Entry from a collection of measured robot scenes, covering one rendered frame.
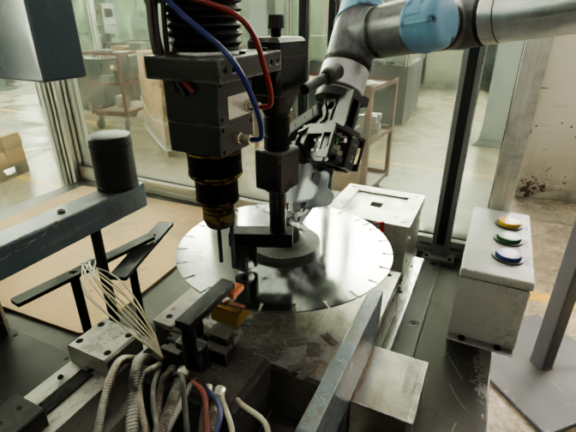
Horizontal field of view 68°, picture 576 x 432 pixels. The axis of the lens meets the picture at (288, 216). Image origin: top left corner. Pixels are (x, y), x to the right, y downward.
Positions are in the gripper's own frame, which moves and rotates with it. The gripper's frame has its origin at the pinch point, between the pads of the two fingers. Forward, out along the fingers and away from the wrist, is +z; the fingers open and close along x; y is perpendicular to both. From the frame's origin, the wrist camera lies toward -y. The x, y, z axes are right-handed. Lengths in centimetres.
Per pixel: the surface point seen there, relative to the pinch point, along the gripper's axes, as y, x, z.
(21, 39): 5.0, -41.1, -6.5
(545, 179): -79, 296, -92
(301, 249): 4.9, -1.3, 5.0
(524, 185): -90, 290, -85
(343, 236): 4.5, 7.2, 1.3
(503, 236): 16.6, 35.4, -7.2
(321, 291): 13.2, -3.5, 9.5
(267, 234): 7.4, -10.1, 4.3
